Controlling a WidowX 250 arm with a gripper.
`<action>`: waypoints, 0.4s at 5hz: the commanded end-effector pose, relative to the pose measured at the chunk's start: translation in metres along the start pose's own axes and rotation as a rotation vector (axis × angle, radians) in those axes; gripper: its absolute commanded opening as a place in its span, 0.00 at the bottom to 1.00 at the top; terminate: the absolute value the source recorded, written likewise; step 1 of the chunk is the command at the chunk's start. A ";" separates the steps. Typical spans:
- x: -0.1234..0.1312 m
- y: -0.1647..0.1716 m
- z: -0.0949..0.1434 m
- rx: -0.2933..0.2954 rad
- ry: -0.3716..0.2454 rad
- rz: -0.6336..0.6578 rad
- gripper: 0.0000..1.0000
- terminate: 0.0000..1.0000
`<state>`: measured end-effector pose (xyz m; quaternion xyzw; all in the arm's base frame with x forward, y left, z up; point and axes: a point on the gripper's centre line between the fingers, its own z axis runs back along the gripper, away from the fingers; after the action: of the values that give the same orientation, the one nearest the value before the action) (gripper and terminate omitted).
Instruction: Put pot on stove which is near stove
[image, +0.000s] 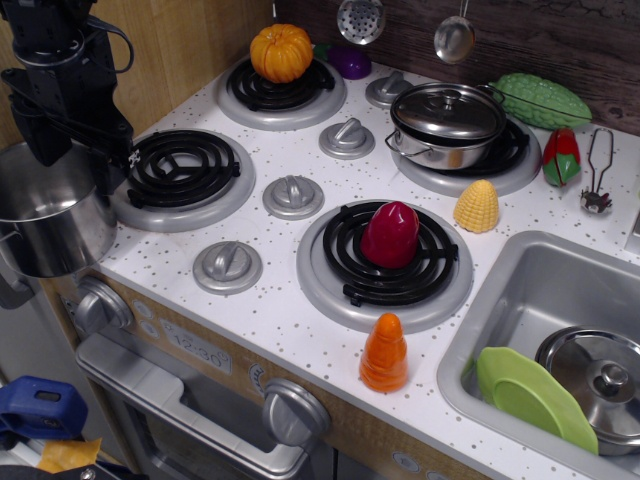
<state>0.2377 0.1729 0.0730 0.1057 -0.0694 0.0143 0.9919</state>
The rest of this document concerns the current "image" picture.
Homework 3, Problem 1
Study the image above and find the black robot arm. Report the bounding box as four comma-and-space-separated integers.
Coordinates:
1, 1, 133, 195

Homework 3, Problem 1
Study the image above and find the red toy pepper green stem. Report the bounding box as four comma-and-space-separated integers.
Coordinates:
542, 128, 581, 187

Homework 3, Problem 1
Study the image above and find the right grey oven knob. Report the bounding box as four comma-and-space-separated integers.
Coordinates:
262, 378, 331, 447

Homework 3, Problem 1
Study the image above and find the dark red toy pepper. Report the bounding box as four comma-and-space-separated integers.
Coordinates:
360, 201, 420, 269

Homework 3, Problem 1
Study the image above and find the front right black burner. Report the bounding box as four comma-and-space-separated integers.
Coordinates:
296, 201, 473, 333

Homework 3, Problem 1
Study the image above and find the grey stove knob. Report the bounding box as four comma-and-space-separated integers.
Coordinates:
365, 70, 413, 109
262, 175, 325, 220
192, 241, 263, 295
318, 118, 375, 160

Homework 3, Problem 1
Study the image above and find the hanging steel slotted skimmer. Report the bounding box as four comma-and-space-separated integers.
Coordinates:
336, 0, 386, 45

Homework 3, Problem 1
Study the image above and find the orange toy carrot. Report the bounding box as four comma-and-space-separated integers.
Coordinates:
359, 313, 408, 393

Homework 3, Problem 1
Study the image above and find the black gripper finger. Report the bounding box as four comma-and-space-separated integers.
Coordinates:
94, 147, 132, 195

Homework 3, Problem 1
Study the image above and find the oven clock display panel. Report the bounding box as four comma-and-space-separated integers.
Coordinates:
160, 319, 233, 375

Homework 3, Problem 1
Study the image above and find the green toy bitter gourd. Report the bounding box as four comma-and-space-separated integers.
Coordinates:
489, 73, 592, 130

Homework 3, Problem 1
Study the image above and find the steel lidded pot in sink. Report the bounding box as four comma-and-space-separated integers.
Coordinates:
535, 327, 639, 456

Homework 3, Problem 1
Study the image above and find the grey stove knob front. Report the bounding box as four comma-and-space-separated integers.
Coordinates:
192, 241, 263, 295

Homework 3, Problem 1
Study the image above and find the grey metal sink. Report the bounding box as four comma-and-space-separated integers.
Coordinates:
437, 232, 639, 479

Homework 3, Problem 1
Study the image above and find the grey oven door handle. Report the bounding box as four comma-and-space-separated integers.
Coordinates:
76, 334, 315, 479

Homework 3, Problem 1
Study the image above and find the hanging steel ladle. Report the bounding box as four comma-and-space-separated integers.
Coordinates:
433, 1, 476, 65

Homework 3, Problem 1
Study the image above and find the small metal whisk tool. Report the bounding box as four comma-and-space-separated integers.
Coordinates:
580, 127, 614, 214

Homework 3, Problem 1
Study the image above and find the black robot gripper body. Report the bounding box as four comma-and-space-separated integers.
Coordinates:
1, 29, 133, 166

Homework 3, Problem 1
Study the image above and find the green plastic plate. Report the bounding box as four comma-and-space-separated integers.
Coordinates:
475, 347, 599, 455

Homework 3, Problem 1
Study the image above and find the orange toy pumpkin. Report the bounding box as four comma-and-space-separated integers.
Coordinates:
250, 24, 314, 84

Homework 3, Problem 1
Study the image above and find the blue clamp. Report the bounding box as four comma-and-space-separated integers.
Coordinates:
1, 376, 88, 443

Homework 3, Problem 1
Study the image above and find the steel lidded pot on burner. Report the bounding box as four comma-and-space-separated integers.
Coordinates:
385, 82, 506, 171

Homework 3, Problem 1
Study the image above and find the black burner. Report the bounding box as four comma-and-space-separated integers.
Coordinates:
111, 129, 256, 233
215, 59, 347, 131
296, 201, 473, 333
391, 116, 542, 197

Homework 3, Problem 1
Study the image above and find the yellow toy corn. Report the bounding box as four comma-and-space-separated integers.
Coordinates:
453, 179, 499, 233

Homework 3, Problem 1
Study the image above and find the front left black burner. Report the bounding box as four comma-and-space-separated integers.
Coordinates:
111, 129, 256, 233

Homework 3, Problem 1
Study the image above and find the purple toy eggplant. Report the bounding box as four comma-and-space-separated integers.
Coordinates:
313, 43, 372, 80

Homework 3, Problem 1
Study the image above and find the yellow cloth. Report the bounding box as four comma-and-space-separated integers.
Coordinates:
36, 438, 102, 474

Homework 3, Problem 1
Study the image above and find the grey stove knob top back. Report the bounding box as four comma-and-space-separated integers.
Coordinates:
365, 70, 413, 109

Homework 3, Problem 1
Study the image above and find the back right black burner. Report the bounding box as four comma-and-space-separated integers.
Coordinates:
391, 116, 542, 197

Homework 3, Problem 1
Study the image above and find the back left black burner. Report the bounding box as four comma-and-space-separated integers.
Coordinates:
215, 59, 347, 131

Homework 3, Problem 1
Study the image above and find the left grey oven knob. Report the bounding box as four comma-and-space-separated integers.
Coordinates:
74, 276, 134, 335

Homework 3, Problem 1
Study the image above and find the grey oven knob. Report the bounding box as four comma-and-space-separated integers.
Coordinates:
74, 276, 134, 335
262, 378, 331, 447

